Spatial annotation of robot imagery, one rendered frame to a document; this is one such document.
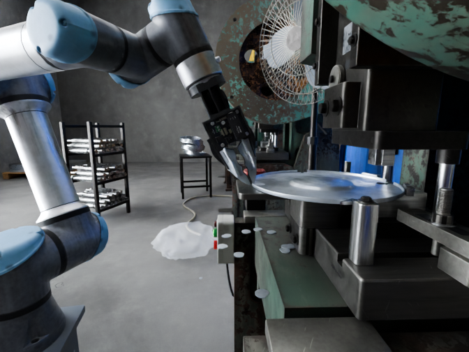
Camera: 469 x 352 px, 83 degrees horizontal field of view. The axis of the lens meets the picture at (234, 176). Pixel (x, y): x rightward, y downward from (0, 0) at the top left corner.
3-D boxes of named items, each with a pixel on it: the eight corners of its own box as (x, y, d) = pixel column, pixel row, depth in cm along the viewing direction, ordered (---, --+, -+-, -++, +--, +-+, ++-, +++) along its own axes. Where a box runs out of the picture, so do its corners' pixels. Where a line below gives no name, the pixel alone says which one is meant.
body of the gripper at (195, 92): (215, 154, 46) (183, 89, 44) (215, 150, 54) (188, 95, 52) (255, 135, 46) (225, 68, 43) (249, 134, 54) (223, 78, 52)
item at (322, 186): (246, 173, 68) (246, 170, 68) (356, 172, 69) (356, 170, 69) (259, 205, 40) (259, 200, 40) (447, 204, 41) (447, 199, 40)
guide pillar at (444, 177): (437, 220, 47) (449, 140, 44) (428, 216, 49) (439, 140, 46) (450, 220, 47) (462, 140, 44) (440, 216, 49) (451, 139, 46)
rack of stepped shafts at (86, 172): (102, 226, 244) (93, 121, 227) (65, 221, 258) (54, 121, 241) (134, 212, 284) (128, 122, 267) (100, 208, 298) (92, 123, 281)
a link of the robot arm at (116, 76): (79, 44, 46) (123, 8, 42) (127, 59, 56) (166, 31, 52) (97, 86, 46) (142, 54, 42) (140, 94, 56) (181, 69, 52)
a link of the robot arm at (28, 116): (36, 283, 62) (-50, 60, 60) (91, 255, 76) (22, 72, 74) (68, 276, 58) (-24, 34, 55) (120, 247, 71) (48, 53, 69)
